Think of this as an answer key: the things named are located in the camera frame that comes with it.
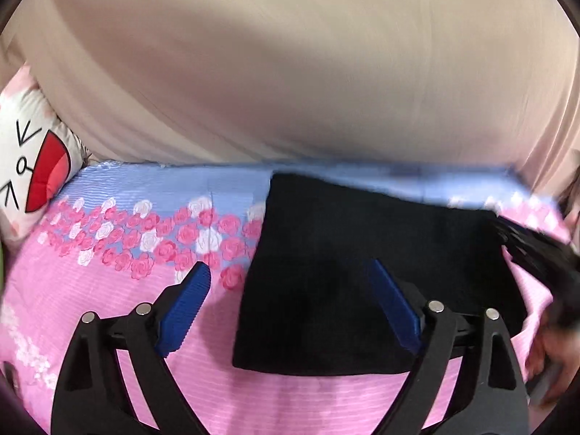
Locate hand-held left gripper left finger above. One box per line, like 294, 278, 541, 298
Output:
52, 262, 212, 435

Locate pink floral bed sheet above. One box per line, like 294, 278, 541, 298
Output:
0, 161, 574, 435

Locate black pants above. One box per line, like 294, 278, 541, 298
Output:
232, 172, 529, 377

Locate cartoon face pillow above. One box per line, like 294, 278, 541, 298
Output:
0, 66, 94, 243

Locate person's right hand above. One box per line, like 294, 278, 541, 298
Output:
527, 324, 574, 395

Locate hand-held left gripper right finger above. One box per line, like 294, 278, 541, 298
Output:
367, 258, 532, 435

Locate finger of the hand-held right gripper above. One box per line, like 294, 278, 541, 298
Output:
495, 216, 580, 295

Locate beige duvet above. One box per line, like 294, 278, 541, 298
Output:
0, 0, 580, 202

